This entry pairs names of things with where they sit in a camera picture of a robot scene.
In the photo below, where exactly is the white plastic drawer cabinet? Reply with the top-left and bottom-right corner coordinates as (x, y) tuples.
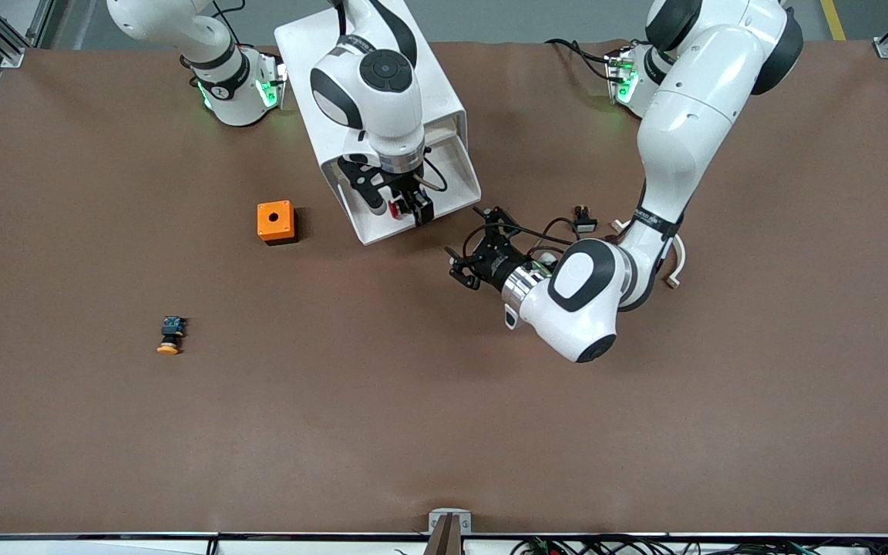
(274, 0), (469, 232)

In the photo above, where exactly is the yellow mushroom push button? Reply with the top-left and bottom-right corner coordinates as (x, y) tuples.
(156, 315), (188, 356)

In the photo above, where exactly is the brown table mat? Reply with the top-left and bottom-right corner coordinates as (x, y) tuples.
(0, 39), (888, 535)

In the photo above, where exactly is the orange box with hole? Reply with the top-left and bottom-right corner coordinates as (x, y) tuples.
(257, 200), (298, 246)

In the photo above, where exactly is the white curved plastic part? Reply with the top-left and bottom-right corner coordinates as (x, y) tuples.
(612, 218), (688, 290)

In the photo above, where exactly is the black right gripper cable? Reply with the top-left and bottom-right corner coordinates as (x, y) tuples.
(417, 154), (449, 192)

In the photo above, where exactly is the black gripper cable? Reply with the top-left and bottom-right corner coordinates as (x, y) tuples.
(417, 154), (449, 192)
(521, 218), (577, 259)

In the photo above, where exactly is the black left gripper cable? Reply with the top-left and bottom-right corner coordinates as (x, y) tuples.
(521, 218), (577, 259)

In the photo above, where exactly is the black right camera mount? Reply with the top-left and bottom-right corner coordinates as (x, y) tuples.
(338, 154), (383, 203)

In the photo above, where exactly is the black velcro strap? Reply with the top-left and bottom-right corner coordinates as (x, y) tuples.
(332, 35), (375, 59)
(629, 212), (680, 237)

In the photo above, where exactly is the black base cable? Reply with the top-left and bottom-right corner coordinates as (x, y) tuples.
(544, 37), (618, 82)

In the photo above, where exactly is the grey metal bracket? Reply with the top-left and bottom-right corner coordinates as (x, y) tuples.
(422, 509), (473, 555)

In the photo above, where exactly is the black cable tangle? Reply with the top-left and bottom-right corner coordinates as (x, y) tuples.
(510, 534), (888, 555)

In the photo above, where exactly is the white table edge rail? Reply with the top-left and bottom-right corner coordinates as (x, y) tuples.
(0, 532), (888, 555)

